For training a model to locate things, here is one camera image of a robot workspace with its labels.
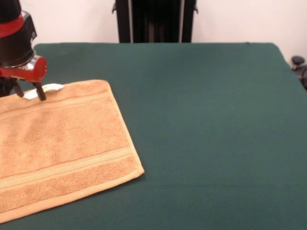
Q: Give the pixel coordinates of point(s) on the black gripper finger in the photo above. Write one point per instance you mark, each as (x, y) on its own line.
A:
(18, 89)
(40, 92)

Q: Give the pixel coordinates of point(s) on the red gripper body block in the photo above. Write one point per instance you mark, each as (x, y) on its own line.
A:
(37, 70)

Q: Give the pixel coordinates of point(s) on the tan terry towel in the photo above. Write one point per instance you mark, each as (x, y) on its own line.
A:
(67, 143)

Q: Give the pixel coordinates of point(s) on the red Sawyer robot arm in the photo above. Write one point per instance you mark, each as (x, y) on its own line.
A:
(14, 36)

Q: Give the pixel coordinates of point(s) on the black stand column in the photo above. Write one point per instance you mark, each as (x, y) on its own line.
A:
(156, 21)

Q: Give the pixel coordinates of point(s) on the dark green table cloth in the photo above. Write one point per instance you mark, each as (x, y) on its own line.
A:
(216, 119)

